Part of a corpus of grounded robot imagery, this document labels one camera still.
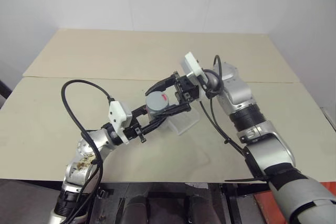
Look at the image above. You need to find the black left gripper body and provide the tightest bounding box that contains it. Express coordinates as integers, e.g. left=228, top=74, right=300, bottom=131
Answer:
left=122, top=114, right=147, bottom=145

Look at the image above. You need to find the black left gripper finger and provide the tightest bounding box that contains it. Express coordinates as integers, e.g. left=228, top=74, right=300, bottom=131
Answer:
left=130, top=105, right=150, bottom=120
left=140, top=117, right=169, bottom=135

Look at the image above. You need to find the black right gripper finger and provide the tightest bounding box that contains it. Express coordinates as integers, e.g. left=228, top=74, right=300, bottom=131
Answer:
left=144, top=74, right=177, bottom=97
left=151, top=102, right=192, bottom=120

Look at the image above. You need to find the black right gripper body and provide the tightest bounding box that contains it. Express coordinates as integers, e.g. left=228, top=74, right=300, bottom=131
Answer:
left=172, top=70, right=200, bottom=104

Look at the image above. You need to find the small grey jar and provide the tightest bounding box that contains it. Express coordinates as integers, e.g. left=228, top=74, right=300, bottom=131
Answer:
left=146, top=104, right=170, bottom=123

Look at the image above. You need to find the clear plastic box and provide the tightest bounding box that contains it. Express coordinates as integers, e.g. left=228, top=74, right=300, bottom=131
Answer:
left=166, top=110, right=201, bottom=136

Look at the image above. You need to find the dark rounded shape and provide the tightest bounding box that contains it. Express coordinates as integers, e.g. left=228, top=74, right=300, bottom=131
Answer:
left=125, top=194, right=150, bottom=224

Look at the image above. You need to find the orange red panel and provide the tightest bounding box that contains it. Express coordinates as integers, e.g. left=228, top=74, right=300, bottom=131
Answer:
left=252, top=181, right=336, bottom=224

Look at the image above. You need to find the dark object at room edge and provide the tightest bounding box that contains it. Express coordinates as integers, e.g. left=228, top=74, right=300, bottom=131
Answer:
left=0, top=78, right=12, bottom=110

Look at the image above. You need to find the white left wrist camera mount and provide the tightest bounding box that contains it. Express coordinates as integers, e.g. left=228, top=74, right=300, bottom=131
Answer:
left=108, top=100, right=133, bottom=145

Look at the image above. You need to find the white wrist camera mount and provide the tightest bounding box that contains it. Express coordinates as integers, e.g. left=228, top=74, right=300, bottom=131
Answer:
left=108, top=100, right=133, bottom=145
left=179, top=51, right=205, bottom=102

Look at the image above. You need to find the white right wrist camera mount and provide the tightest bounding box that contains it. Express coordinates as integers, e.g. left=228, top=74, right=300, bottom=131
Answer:
left=179, top=51, right=205, bottom=102

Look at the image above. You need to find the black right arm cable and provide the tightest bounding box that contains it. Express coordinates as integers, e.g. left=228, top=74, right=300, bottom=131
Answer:
left=198, top=54, right=271, bottom=183

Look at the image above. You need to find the dark metal frame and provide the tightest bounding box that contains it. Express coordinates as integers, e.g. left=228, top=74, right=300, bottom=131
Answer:
left=88, top=182, right=263, bottom=224

